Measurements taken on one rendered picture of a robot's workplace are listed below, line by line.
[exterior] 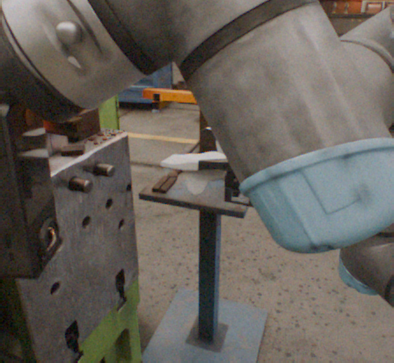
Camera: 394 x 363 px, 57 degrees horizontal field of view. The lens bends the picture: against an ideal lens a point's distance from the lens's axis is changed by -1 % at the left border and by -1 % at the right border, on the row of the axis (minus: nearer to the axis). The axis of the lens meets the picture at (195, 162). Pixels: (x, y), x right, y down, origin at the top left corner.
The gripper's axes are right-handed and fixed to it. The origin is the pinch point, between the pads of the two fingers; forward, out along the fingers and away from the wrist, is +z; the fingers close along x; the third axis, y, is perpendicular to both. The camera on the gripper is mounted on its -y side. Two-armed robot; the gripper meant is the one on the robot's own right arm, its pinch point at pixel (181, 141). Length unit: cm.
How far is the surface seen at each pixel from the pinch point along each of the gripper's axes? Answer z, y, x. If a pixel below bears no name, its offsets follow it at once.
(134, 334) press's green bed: 26, 74, 18
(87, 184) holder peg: 20.7, 12.1, 0.5
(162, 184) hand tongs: 21.2, 26.8, 31.3
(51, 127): 26.4, 0.7, -0.7
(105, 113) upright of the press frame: 46, 12, 41
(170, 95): 18.8, 1.5, 32.9
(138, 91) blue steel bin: 207, 77, 317
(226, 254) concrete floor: 22, 100, 98
